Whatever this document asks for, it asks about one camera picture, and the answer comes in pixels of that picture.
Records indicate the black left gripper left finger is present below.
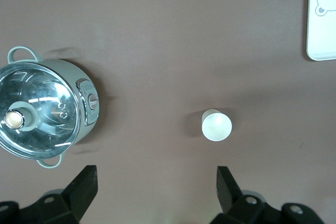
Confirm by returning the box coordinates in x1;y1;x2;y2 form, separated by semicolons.
0;165;99;224

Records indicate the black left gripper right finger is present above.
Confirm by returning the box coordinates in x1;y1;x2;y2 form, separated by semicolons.
216;166;323;224

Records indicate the white plastic cup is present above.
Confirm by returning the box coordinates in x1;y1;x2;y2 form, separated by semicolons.
201;109;233;142

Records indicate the cream bear print tray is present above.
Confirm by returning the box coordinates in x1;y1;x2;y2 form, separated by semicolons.
306;0;336;62

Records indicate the grey-green electric pot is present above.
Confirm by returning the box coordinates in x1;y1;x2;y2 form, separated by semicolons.
0;46;100;168

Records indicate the glass pot lid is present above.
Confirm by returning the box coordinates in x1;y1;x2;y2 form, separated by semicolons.
0;62;81;160

